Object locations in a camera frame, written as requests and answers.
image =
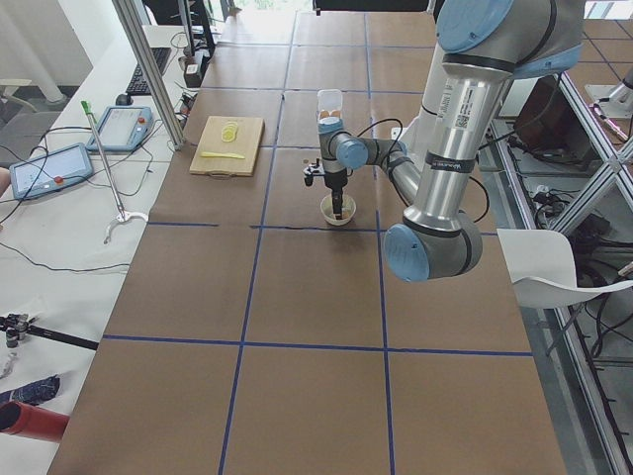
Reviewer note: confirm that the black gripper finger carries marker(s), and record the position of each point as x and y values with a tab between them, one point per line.
337	204

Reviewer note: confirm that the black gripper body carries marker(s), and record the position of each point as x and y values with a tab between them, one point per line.
335	181

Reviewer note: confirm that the clear plastic egg box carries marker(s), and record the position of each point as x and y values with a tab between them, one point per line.
329	100

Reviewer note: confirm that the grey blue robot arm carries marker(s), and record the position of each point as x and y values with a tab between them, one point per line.
481	48

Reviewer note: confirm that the white round bowl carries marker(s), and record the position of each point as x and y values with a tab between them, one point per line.
326	210

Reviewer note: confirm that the bamboo cutting board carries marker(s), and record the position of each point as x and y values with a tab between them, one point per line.
249	134

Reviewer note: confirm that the yellow plastic knife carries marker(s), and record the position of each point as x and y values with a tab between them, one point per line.
227	155

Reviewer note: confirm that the white plastic chair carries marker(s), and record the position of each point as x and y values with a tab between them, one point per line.
542	270

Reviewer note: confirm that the long reacher grabber tool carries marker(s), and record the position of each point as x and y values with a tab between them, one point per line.
123	215

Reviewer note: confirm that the black computer mouse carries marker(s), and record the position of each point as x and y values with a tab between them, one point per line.
124	100

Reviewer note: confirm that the teach pendant near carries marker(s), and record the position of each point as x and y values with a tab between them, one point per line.
50	172

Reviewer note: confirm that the red cylinder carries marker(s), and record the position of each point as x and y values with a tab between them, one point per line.
32	422

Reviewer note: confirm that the aluminium frame post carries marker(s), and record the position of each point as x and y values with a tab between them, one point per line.
131	23

